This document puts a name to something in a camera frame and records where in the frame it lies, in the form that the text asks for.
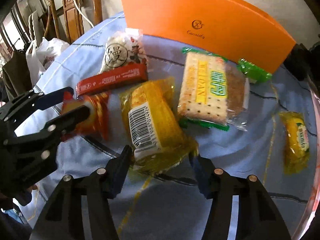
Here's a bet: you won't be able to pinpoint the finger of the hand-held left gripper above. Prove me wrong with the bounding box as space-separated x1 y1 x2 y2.
0 87 75 136
14 105 92 162

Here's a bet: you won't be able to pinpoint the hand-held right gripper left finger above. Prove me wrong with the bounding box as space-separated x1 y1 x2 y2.
29 145 133 240

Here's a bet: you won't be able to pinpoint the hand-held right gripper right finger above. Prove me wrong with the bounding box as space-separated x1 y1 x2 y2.
190 155 292 240

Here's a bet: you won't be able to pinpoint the red orange snack packet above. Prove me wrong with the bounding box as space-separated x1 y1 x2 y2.
61 91 112 142

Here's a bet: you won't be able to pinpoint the yellow cake packet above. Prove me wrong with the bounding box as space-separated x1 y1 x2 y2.
119 77 199 177

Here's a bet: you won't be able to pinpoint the orange cardboard box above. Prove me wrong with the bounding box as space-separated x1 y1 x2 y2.
120 0 297 73

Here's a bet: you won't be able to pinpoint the clear bag of white snacks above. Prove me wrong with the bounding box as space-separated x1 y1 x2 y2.
99 29 148 74

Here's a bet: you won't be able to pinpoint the person's left hand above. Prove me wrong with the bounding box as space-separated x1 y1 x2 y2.
24 184 39 195

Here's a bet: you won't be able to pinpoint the light blue tablecloth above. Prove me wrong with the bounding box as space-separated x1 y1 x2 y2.
15 11 318 240

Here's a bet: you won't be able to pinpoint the dark cloth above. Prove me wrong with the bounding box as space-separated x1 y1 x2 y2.
2 51 34 100

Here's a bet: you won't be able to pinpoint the white plastic bag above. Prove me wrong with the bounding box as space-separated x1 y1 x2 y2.
26 37 70 87

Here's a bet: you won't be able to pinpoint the red bar packet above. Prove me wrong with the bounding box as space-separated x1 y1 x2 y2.
76 64 148 98

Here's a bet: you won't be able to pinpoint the white boards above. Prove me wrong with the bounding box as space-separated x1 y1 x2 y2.
27 11 44 43

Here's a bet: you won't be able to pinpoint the green cracker packet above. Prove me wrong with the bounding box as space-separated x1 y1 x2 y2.
177 47 273 132

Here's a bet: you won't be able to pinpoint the small yellow snack packet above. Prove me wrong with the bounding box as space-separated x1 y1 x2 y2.
279 111 310 175

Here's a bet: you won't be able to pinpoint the dark carved furniture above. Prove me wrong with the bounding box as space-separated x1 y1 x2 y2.
285 42 316 80

